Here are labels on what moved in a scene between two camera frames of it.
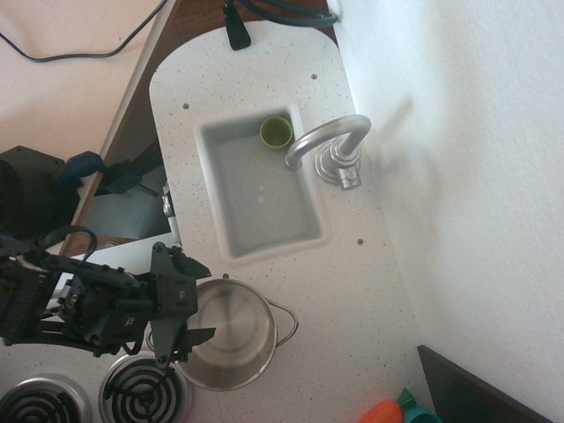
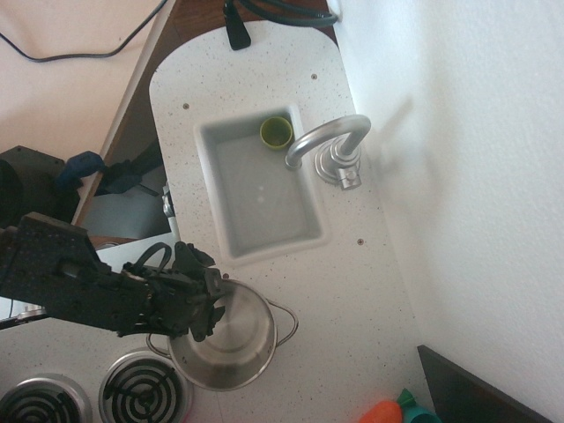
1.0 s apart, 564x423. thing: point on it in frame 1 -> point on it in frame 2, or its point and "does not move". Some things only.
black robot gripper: [175, 301] -> [182, 298]
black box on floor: [33, 200] does not move
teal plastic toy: [418, 413] does not move
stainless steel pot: [248, 328] does not move
